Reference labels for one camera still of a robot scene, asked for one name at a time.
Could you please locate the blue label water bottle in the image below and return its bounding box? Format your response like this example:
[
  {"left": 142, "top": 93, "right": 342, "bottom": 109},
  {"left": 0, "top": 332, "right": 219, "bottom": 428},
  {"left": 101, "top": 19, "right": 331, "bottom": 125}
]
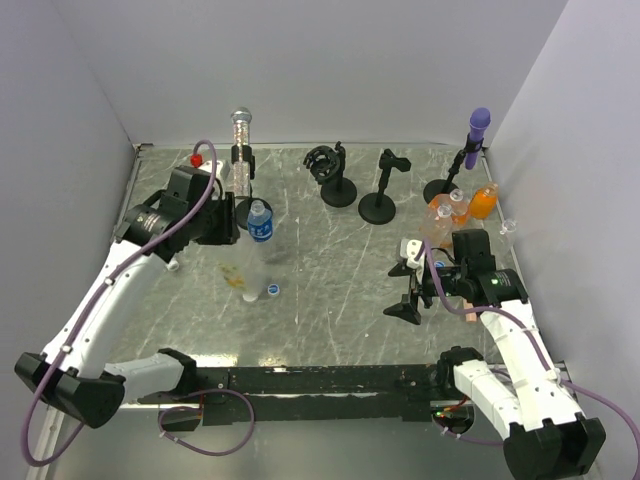
[{"left": 247, "top": 199, "right": 273, "bottom": 243}]

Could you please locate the clear white-capped tea bottle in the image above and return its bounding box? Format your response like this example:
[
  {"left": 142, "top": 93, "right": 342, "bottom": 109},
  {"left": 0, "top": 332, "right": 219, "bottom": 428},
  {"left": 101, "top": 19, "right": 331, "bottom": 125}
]
[{"left": 216, "top": 230, "right": 274, "bottom": 298}]

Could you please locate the white blue bottle cap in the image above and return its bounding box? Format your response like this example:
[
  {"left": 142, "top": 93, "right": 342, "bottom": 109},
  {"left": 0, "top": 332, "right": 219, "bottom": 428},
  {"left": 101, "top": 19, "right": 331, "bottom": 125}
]
[{"left": 267, "top": 283, "right": 280, "bottom": 296}]

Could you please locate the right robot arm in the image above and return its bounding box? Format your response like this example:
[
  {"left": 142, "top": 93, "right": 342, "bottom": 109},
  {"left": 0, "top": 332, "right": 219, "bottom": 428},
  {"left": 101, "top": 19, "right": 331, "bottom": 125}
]
[{"left": 384, "top": 229, "right": 606, "bottom": 479}]

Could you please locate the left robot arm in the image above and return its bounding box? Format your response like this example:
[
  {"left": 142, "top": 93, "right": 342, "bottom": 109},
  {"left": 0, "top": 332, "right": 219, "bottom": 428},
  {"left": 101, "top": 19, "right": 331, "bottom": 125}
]
[{"left": 14, "top": 162, "right": 239, "bottom": 429}]

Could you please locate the clear capless bottle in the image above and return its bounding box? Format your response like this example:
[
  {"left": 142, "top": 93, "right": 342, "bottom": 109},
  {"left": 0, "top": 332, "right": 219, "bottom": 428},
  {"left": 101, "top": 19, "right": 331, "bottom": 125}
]
[{"left": 499, "top": 218, "right": 518, "bottom": 249}]

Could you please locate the orange square bottle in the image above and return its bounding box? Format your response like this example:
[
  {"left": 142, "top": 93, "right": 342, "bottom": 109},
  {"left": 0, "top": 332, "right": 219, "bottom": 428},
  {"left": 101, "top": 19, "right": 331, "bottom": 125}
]
[{"left": 429, "top": 188, "right": 469, "bottom": 227}]

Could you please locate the orange round bottle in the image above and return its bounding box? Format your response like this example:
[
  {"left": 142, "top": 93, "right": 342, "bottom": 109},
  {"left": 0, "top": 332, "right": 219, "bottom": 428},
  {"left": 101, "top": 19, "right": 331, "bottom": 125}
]
[{"left": 469, "top": 183, "right": 499, "bottom": 220}]

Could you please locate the pink beige microphone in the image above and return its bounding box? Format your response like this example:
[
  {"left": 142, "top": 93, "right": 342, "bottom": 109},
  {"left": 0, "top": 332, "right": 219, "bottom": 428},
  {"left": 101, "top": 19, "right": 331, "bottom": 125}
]
[{"left": 462, "top": 300, "right": 478, "bottom": 323}]

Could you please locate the black empty clip stand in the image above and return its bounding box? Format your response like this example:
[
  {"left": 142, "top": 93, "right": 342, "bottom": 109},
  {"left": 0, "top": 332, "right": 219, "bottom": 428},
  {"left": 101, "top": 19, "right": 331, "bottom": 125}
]
[{"left": 358, "top": 149, "right": 411, "bottom": 225}]

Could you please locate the black glitter microphone stand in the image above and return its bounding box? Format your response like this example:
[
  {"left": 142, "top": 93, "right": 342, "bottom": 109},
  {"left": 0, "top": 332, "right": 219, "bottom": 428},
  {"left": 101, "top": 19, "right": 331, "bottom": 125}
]
[{"left": 235, "top": 147, "right": 273, "bottom": 231}]

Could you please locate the black purple microphone stand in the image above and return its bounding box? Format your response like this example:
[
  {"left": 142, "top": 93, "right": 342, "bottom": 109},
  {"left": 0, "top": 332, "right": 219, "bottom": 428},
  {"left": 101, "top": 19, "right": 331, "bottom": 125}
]
[{"left": 423, "top": 134, "right": 484, "bottom": 204}]

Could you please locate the glitter silver microphone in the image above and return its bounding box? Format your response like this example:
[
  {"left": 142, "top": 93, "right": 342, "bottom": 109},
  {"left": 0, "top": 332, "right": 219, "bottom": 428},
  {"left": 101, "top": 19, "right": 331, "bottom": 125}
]
[{"left": 231, "top": 107, "right": 253, "bottom": 198}]

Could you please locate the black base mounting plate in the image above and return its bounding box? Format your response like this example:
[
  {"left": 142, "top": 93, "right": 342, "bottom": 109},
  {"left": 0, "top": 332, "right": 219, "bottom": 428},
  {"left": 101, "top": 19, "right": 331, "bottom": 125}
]
[{"left": 138, "top": 364, "right": 474, "bottom": 426}]

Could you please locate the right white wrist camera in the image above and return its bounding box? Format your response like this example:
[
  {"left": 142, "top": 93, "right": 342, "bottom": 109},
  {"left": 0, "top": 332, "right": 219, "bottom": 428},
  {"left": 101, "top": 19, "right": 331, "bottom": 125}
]
[{"left": 397, "top": 238, "right": 425, "bottom": 270}]

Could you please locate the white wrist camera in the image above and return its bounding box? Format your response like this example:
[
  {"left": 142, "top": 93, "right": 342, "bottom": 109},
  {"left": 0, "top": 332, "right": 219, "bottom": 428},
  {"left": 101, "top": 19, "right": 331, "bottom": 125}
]
[
  {"left": 189, "top": 154, "right": 231, "bottom": 183},
  {"left": 397, "top": 238, "right": 425, "bottom": 270}
]

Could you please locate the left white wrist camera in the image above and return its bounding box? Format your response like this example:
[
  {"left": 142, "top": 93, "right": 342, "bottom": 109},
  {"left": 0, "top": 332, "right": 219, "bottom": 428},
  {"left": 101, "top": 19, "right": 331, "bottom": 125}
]
[{"left": 189, "top": 154, "right": 231, "bottom": 183}]

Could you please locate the black shock mount stand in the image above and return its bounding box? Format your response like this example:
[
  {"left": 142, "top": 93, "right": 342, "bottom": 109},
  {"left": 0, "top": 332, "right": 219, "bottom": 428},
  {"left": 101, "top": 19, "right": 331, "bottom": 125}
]
[{"left": 303, "top": 141, "right": 357, "bottom": 208}]

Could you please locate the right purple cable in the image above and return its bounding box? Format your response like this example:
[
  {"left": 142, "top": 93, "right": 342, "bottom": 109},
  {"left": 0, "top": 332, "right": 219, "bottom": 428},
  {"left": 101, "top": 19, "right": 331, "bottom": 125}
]
[{"left": 422, "top": 238, "right": 640, "bottom": 466}]

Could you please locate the purple cable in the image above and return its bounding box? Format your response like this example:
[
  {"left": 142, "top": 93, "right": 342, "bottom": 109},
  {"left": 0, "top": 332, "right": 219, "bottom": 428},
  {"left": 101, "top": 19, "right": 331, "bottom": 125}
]
[
  {"left": 23, "top": 139, "right": 219, "bottom": 467},
  {"left": 422, "top": 238, "right": 640, "bottom": 466}
]

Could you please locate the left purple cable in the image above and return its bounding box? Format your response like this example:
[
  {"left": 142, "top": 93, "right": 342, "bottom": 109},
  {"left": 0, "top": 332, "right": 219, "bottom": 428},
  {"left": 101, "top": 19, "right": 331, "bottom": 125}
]
[{"left": 23, "top": 139, "right": 219, "bottom": 467}]

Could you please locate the aluminium rail frame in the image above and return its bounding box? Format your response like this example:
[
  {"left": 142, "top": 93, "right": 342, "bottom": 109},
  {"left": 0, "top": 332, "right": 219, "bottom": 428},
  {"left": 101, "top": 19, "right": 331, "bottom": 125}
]
[{"left": 24, "top": 142, "right": 601, "bottom": 480}]

